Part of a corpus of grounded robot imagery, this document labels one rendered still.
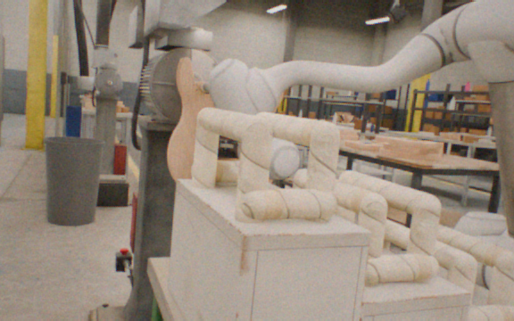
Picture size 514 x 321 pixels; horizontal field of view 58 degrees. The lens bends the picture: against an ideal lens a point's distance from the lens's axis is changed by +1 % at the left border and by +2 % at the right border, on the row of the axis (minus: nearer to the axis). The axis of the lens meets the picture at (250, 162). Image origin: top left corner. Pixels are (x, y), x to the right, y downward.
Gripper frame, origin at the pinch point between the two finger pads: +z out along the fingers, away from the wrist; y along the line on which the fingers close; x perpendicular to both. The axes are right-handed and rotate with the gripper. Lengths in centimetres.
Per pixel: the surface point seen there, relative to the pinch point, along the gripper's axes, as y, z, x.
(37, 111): -100, 736, -36
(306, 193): -20, -89, 2
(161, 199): -11.9, 35.3, -26.2
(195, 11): -16.1, -9.5, 33.8
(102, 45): -24, 331, 53
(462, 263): 5, -87, -7
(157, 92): -19.3, 19.9, 12.3
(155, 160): -15.2, 35.1, -12.1
